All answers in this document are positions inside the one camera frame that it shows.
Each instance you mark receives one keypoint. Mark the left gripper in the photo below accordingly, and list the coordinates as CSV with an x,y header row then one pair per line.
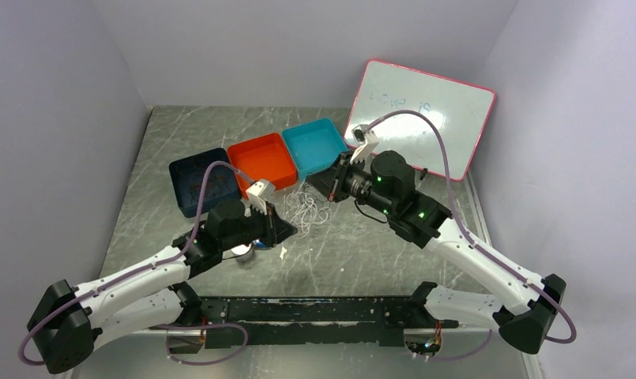
x,y
276,229

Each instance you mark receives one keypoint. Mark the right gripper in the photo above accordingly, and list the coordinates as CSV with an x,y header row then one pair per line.
x,y
329,181

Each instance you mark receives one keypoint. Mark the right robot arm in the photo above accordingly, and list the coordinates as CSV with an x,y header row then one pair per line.
x,y
520,305

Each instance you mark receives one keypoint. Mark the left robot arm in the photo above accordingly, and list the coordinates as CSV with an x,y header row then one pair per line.
x,y
70,322

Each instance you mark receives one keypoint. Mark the clear round clip jar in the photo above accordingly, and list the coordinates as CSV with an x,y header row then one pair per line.
x,y
243,253

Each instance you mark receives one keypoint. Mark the teal square tray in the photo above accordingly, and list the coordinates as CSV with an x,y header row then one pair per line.
x,y
313,146

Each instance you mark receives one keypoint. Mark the dark navy square tray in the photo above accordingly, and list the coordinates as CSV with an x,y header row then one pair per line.
x,y
186,177

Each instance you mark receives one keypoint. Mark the orange square tray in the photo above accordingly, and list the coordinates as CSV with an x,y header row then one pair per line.
x,y
265,157

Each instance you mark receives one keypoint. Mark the pink framed whiteboard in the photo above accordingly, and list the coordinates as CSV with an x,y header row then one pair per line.
x,y
440,120

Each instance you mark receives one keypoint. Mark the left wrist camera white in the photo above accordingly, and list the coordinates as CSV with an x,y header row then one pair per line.
x,y
257,193

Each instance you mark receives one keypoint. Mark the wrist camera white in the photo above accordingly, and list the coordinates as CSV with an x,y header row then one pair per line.
x,y
367,142
257,193

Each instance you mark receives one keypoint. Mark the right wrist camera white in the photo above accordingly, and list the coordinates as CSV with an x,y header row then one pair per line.
x,y
367,142

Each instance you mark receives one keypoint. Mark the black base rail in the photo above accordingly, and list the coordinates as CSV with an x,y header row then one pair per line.
x,y
285,321

